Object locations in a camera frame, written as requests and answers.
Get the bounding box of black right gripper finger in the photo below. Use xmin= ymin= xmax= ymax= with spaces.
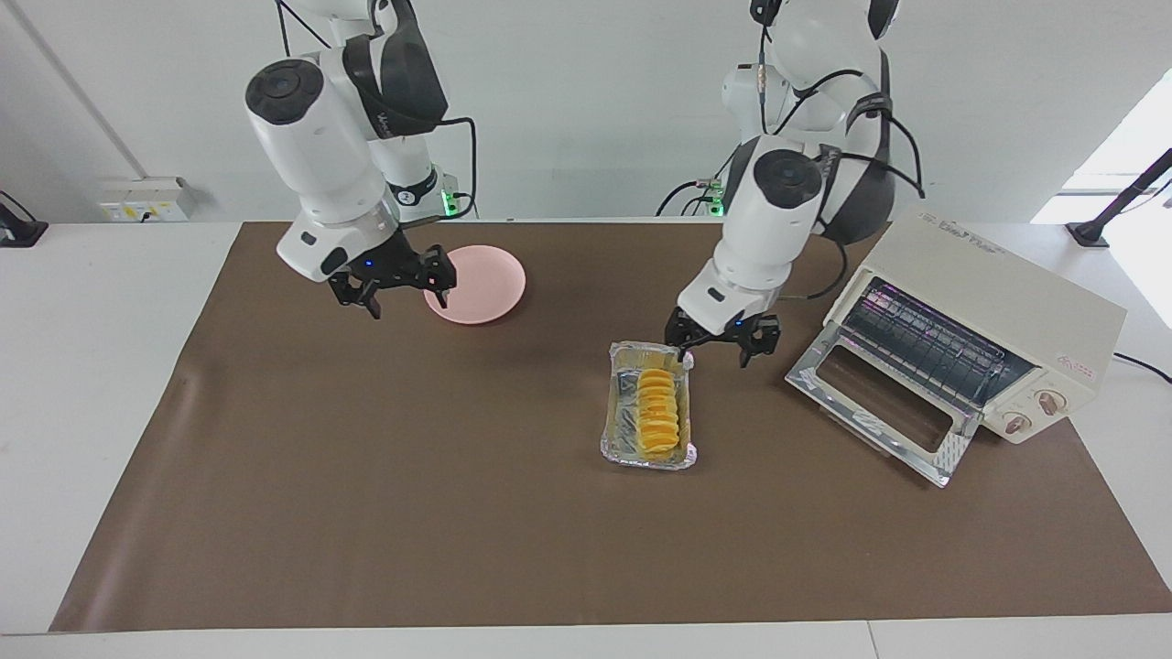
xmin=419 ymin=245 xmax=457 ymax=308
xmin=330 ymin=273 xmax=384 ymax=320

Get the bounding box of sliced golden bread loaf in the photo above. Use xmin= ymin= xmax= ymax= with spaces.
xmin=635 ymin=366 xmax=684 ymax=461

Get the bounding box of aluminium foil tray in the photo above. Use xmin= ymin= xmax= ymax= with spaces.
xmin=600 ymin=340 xmax=699 ymax=472

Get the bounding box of glass chrome oven door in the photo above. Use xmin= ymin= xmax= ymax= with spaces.
xmin=785 ymin=320 xmax=979 ymax=488

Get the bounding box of cream toaster oven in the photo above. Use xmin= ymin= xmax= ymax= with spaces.
xmin=824 ymin=212 xmax=1127 ymax=447

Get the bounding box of pink round plate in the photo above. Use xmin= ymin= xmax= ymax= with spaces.
xmin=423 ymin=244 xmax=527 ymax=326

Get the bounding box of brown table mat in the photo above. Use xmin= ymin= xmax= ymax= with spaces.
xmin=48 ymin=220 xmax=1172 ymax=634

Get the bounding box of white power strip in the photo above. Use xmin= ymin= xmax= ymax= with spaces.
xmin=99 ymin=177 xmax=195 ymax=223

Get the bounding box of black clamp base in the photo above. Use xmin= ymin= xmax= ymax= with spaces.
xmin=0 ymin=190 xmax=49 ymax=248

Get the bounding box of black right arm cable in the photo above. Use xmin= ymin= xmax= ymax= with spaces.
xmin=426 ymin=114 xmax=479 ymax=222

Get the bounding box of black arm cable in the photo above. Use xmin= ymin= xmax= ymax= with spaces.
xmin=755 ymin=0 xmax=926 ymax=303
xmin=426 ymin=114 xmax=479 ymax=222

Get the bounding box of black base cable bundle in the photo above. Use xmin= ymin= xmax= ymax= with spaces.
xmin=655 ymin=174 xmax=729 ymax=218

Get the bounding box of metal wire oven rack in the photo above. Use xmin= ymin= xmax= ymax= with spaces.
xmin=842 ymin=279 xmax=1036 ymax=413

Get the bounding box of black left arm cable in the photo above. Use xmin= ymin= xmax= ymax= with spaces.
xmin=755 ymin=0 xmax=926 ymax=303

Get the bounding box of black oven power cord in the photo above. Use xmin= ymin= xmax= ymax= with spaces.
xmin=1112 ymin=352 xmax=1172 ymax=385

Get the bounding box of black camera stand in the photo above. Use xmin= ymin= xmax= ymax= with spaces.
xmin=1065 ymin=146 xmax=1172 ymax=248

